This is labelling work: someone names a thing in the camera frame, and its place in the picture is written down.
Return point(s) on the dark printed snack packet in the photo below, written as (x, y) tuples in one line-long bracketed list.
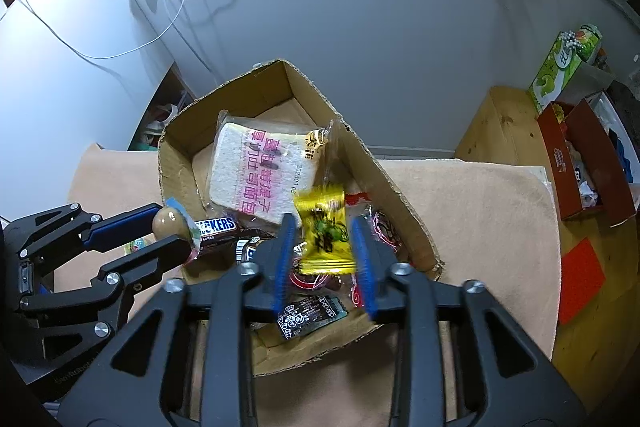
[(305, 314)]

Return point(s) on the open red box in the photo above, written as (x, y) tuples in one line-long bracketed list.
[(560, 157)]

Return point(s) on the cardboard box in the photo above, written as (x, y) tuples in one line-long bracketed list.
[(395, 202)]

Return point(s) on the yellow candy packet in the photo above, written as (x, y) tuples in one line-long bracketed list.
[(322, 227)]

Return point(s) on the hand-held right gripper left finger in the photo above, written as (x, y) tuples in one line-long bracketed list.
[(282, 267)]

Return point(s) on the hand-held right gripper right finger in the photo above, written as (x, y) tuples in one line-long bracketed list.
[(362, 267)]

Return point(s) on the beige table mat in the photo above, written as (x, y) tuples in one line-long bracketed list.
[(475, 217)]

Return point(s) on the brown chocolate bar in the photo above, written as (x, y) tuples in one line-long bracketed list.
[(217, 229), (247, 252)]

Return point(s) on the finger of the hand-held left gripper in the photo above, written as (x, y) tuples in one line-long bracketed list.
[(150, 262), (125, 224)]

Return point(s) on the green carton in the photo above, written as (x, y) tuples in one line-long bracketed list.
[(550, 77)]

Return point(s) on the sliced bread packet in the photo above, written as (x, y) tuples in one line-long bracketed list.
[(260, 167)]

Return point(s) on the red sheet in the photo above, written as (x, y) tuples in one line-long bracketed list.
[(582, 282)]

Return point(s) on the green pink snack packet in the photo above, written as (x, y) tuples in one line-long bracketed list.
[(170, 222)]

